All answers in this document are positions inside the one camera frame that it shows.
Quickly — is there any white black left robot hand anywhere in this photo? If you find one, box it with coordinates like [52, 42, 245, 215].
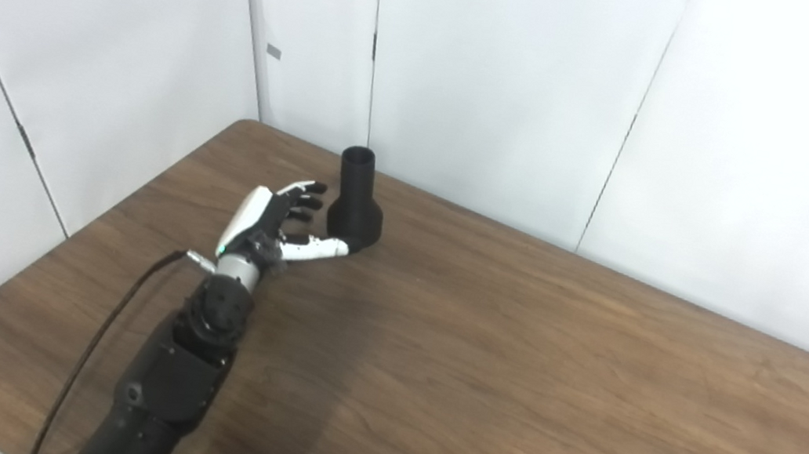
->
[213, 168, 372, 289]

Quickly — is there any black funnel-shaped nozzle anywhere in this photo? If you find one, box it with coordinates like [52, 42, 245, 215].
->
[322, 143, 394, 257]

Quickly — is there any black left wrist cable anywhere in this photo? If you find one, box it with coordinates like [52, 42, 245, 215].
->
[30, 232, 219, 454]

